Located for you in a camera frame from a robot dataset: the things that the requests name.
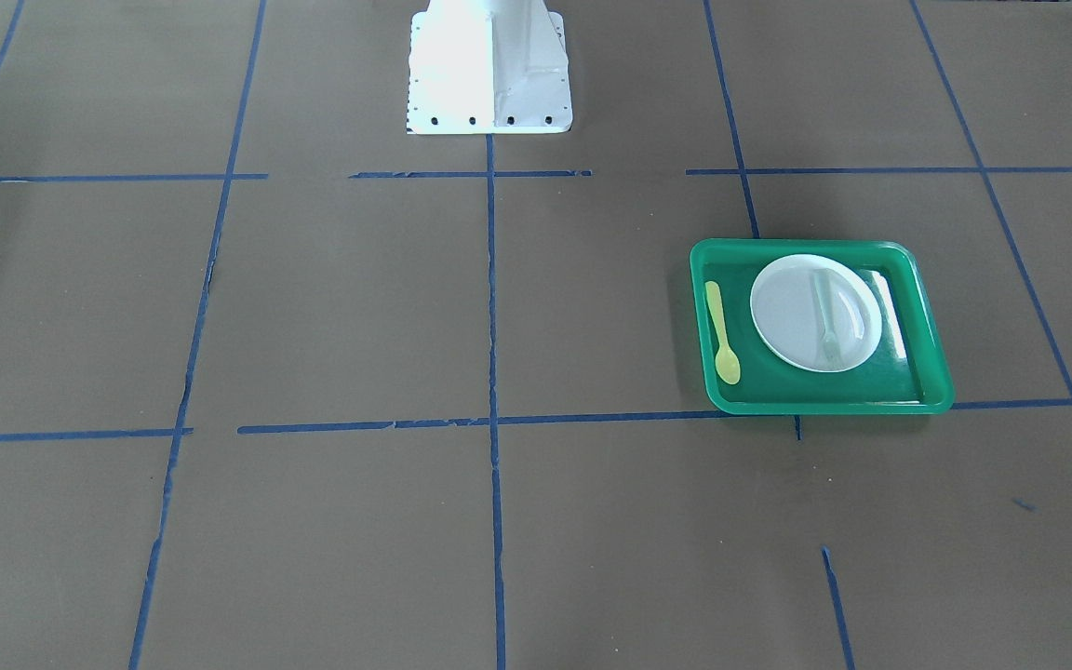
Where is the translucent plastic fork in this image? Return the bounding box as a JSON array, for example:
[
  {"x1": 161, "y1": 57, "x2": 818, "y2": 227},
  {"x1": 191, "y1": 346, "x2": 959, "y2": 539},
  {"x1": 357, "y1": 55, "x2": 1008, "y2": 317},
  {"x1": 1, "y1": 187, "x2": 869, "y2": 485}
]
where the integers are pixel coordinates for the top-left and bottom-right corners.
[{"x1": 812, "y1": 270, "x2": 842, "y2": 368}]

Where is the yellow plastic spoon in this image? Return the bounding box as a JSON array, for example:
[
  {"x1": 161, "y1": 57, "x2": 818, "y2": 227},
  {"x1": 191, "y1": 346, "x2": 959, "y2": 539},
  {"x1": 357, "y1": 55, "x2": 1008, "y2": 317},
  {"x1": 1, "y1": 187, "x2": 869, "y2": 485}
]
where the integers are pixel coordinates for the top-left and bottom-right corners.
[{"x1": 703, "y1": 281, "x2": 742, "y2": 385}]

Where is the white round plate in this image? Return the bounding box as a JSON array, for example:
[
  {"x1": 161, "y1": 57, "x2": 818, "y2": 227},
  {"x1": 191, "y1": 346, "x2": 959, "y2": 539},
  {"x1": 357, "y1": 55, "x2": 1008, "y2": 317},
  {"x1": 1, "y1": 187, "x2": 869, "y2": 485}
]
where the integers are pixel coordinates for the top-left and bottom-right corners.
[{"x1": 749, "y1": 254, "x2": 884, "y2": 374}]

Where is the green plastic tray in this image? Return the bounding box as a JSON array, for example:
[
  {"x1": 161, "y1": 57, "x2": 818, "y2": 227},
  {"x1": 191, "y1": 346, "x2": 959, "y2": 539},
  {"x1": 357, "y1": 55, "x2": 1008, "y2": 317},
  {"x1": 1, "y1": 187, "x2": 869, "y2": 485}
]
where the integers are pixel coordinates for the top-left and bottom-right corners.
[{"x1": 690, "y1": 238, "x2": 956, "y2": 415}]

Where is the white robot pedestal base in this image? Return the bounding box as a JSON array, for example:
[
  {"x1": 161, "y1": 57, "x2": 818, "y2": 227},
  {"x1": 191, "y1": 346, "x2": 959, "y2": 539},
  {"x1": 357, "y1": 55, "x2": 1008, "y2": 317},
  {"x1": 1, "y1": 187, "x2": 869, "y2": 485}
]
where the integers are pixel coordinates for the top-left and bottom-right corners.
[{"x1": 406, "y1": 1, "x2": 574, "y2": 136}]

